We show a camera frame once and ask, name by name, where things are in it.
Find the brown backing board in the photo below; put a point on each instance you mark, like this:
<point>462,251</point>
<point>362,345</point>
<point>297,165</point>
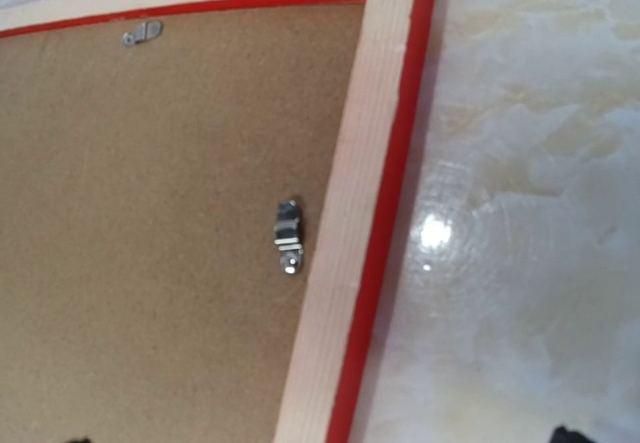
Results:
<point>141,295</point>

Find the red wooden picture frame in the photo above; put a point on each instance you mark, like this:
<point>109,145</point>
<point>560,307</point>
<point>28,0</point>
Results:
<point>360,206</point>

